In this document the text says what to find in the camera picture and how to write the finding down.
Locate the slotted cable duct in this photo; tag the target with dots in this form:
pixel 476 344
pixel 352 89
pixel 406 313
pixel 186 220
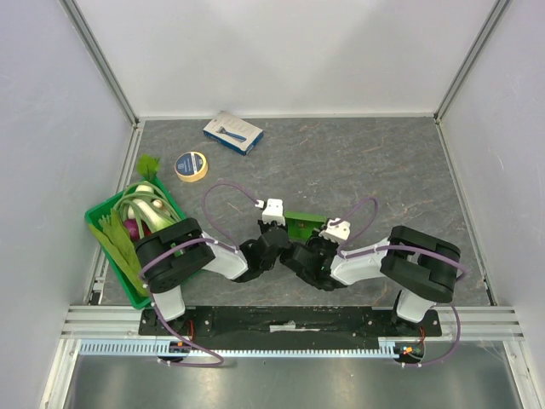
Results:
pixel 171 349

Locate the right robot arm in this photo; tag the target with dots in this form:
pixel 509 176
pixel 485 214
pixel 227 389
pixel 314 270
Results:
pixel 426 268

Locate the purple toy onion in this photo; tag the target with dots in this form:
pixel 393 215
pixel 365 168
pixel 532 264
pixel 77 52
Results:
pixel 132 227

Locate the masking tape roll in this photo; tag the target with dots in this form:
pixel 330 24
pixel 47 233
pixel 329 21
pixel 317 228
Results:
pixel 191 167

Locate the white razor box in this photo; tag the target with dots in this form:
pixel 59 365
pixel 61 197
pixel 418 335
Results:
pixel 233 132

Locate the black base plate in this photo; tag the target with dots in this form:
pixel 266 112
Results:
pixel 213 321

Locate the green paper box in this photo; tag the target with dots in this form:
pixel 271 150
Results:
pixel 300 226

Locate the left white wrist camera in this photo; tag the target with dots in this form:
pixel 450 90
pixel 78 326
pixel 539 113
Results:
pixel 272 210

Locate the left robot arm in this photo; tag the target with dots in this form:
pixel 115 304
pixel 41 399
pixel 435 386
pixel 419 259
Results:
pixel 171 256

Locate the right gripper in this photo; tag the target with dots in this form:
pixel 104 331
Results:
pixel 315 243

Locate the toy green leaf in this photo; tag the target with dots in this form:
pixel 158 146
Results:
pixel 148 166

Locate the white toy radish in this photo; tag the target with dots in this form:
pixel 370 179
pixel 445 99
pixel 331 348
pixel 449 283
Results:
pixel 145 190

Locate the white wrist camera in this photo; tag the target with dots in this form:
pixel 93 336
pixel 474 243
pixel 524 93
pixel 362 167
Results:
pixel 272 210
pixel 335 230

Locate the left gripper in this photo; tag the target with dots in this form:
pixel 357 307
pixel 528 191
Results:
pixel 264 226

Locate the green plastic basket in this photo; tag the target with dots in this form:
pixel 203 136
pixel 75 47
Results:
pixel 106 225

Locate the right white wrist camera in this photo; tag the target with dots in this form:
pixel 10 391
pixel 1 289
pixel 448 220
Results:
pixel 335 230

